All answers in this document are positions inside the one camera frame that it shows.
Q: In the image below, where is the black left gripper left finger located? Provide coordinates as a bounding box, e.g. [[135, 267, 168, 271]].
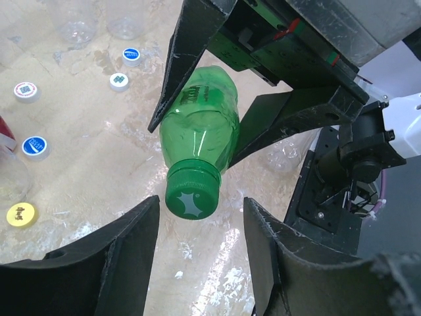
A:
[[1, 196, 160, 315]]

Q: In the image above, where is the green soda bottle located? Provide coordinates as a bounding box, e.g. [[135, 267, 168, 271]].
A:
[[159, 66, 239, 174]]

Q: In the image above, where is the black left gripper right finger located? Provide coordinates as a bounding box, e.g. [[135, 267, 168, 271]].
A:
[[243, 197, 420, 315]]

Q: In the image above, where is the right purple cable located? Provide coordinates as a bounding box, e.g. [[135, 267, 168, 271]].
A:
[[366, 169, 389, 220]]

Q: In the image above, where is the green bottle cap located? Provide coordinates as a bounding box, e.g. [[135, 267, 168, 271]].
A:
[[165, 159, 221, 221]]

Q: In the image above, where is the clear plastic bottle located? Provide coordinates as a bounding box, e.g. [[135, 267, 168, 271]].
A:
[[45, 0, 97, 44], [105, 0, 146, 40]]

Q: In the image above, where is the clear empty bottle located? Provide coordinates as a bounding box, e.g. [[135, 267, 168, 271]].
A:
[[1, 145, 32, 211]]

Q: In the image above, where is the yellow bottle cap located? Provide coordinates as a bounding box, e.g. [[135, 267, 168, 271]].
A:
[[6, 202, 39, 228]]

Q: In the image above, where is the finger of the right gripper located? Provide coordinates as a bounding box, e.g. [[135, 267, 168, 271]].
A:
[[147, 0, 237, 133]]

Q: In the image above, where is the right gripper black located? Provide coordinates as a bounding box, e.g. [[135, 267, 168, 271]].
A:
[[207, 1, 368, 167]]

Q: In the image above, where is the amber tea bottle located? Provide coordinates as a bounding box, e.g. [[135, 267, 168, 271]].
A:
[[0, 117, 17, 151]]

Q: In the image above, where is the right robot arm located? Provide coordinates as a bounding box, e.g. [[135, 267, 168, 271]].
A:
[[148, 1, 420, 315]]

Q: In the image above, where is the grey bottle cap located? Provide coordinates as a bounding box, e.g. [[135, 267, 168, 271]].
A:
[[109, 72, 130, 92]]

